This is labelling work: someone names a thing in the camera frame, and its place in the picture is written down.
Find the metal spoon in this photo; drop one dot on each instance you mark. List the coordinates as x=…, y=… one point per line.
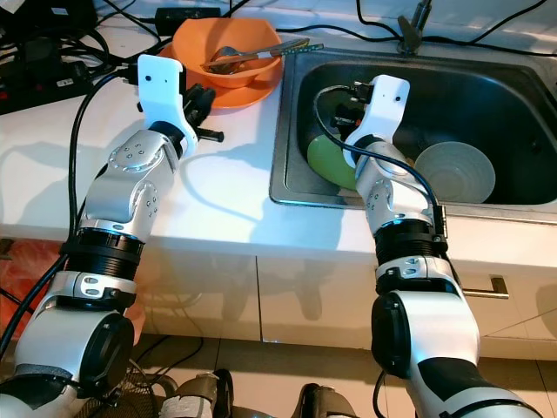
x=226, y=55

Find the orange plastic plate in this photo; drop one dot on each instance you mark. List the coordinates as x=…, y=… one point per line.
x=257, y=94

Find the orange plastic bowl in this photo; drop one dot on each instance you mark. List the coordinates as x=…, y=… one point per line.
x=200, y=39

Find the dark green-patterned chopstick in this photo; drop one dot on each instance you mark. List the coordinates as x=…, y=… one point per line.
x=309, y=45

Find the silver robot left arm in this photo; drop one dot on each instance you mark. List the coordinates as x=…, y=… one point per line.
x=130, y=187

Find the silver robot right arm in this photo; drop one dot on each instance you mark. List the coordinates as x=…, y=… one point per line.
x=396, y=196

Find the white kitchen base cabinet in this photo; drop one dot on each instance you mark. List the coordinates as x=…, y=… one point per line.
x=313, y=305

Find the green plate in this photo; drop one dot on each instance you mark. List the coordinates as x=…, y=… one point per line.
x=326, y=161

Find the black power adapter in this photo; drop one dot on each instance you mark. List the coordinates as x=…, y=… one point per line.
x=187, y=21

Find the metal faucet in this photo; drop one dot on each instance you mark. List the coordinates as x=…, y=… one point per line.
x=409, y=37

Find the grey bowl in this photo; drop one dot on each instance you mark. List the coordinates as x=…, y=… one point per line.
x=457, y=174

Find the stainless steel sink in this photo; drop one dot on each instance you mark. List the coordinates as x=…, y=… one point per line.
x=487, y=96

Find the black power strip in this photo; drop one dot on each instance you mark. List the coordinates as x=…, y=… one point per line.
x=43, y=87

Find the black device box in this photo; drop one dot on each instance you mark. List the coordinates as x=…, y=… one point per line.
x=52, y=17

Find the robot right leg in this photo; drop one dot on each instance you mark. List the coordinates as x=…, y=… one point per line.
x=331, y=405

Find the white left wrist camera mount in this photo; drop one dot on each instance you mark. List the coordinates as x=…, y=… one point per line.
x=158, y=87

